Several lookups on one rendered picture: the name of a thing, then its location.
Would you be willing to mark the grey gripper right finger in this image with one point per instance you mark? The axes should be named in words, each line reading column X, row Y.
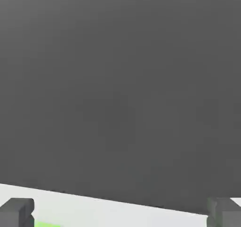
column 226, row 213

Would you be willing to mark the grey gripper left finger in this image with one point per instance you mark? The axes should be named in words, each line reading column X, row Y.
column 15, row 212

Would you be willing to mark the small green cube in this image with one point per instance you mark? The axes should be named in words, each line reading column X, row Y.
column 47, row 224

